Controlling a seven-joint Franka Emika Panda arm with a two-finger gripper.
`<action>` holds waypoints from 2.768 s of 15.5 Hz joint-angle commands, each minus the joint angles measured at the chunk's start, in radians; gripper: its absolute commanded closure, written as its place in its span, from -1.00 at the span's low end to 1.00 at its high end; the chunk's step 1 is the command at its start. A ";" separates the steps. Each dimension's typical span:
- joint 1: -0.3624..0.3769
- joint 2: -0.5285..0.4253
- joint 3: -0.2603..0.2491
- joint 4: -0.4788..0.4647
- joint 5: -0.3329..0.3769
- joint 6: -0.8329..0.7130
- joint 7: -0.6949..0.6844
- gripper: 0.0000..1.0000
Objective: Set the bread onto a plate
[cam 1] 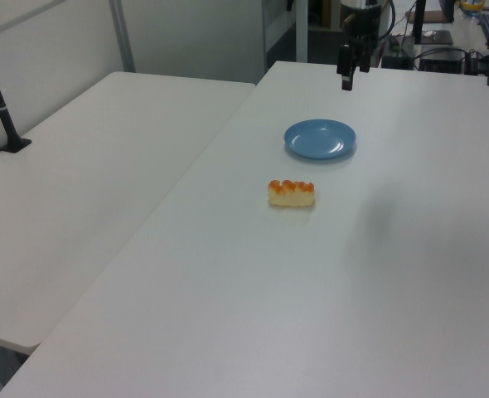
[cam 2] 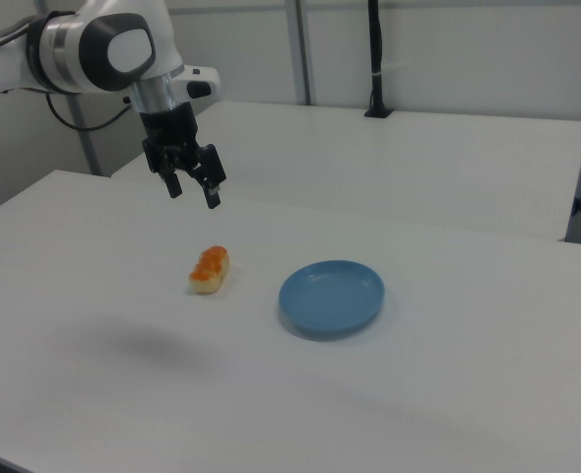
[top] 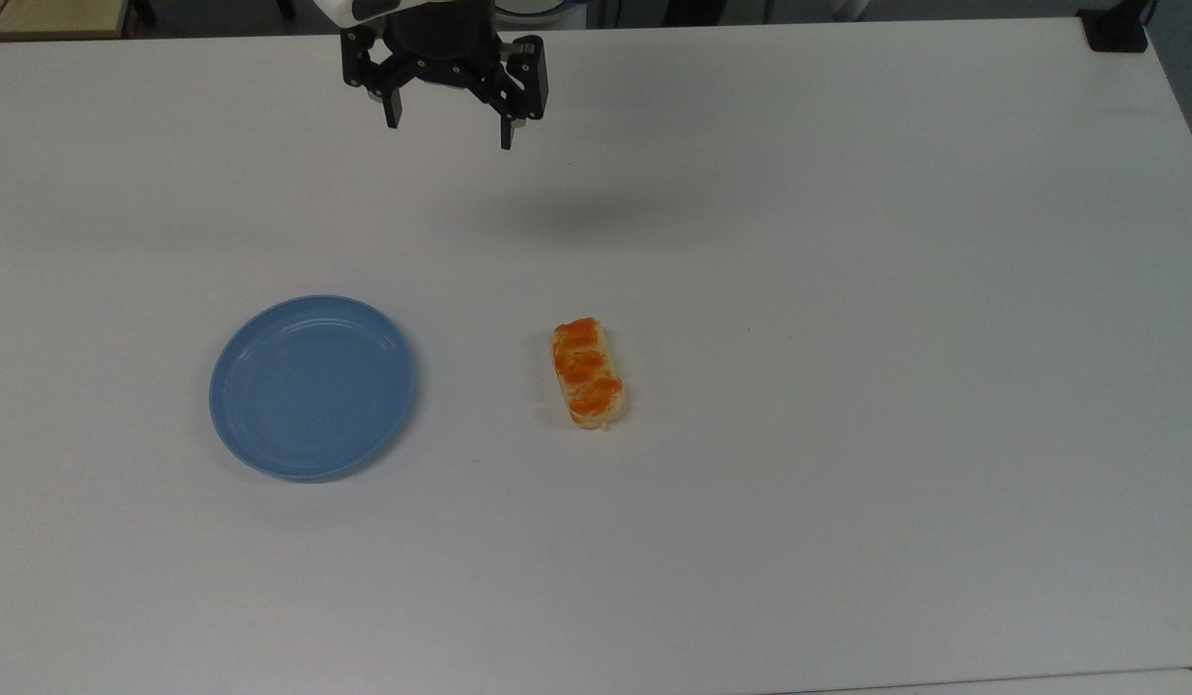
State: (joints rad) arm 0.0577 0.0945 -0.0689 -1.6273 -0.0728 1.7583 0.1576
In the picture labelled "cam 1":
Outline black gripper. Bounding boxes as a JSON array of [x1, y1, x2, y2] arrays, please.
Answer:
[[336, 0, 385, 92]]

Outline orange glazed bread loaf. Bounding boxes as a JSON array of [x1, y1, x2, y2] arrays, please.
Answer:
[[267, 178, 317, 210]]

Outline blue round plate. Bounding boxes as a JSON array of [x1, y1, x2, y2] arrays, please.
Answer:
[[283, 119, 358, 161]]

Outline small black box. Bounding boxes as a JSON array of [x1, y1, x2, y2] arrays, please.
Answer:
[[380, 52, 415, 70]]

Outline thin black upright pole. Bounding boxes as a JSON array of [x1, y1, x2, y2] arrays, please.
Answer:
[[411, 0, 428, 46]]

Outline black electronics box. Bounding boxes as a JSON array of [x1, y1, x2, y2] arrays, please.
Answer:
[[417, 48, 468, 74]]

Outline yellow tape roll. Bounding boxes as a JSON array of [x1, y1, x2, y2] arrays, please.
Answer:
[[458, 0, 487, 14]]

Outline white side table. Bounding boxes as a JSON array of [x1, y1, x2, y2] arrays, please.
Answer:
[[0, 70, 257, 356]]

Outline white cabinet post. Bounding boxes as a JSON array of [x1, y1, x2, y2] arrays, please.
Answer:
[[293, 0, 311, 64]]

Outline black flat base plate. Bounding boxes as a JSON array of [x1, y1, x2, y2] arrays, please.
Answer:
[[404, 29, 453, 46]]

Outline grey partition post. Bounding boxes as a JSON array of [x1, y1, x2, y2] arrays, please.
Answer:
[[108, 0, 137, 74]]

